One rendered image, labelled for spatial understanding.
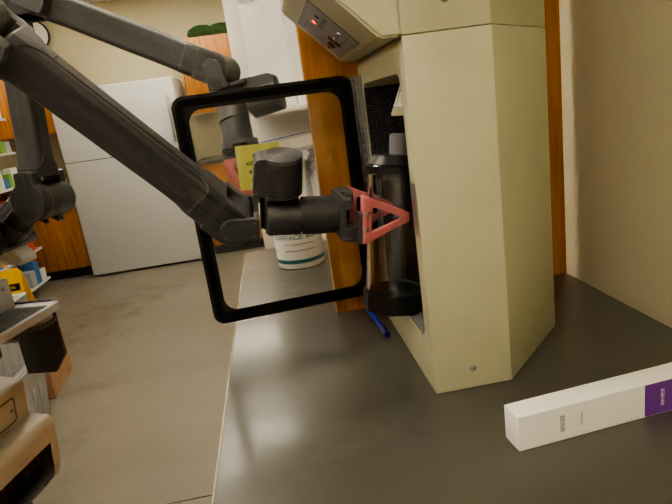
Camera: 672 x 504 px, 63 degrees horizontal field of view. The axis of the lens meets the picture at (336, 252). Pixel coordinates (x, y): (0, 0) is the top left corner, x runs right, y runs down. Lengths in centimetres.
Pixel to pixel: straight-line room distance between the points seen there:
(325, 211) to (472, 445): 37
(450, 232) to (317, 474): 34
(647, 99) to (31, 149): 113
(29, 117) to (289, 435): 83
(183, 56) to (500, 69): 59
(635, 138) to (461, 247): 43
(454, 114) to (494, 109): 5
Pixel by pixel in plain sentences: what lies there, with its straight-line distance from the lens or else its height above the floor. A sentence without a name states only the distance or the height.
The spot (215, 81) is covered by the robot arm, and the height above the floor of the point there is 141.
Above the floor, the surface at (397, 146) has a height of 127.
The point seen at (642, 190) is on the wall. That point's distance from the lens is 106.
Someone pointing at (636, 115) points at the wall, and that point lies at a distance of 106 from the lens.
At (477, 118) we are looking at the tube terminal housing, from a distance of 72.
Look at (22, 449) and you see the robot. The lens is 129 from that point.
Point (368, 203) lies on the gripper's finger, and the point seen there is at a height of 121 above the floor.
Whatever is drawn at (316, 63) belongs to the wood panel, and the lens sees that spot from 105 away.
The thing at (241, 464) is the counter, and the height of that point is 94.
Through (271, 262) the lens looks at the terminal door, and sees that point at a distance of 99.
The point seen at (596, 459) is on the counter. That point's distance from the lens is 69.
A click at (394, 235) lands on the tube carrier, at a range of 81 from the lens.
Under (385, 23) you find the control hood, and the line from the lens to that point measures 69.
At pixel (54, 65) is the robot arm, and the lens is 76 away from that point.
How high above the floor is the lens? 134
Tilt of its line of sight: 15 degrees down
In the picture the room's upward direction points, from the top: 8 degrees counter-clockwise
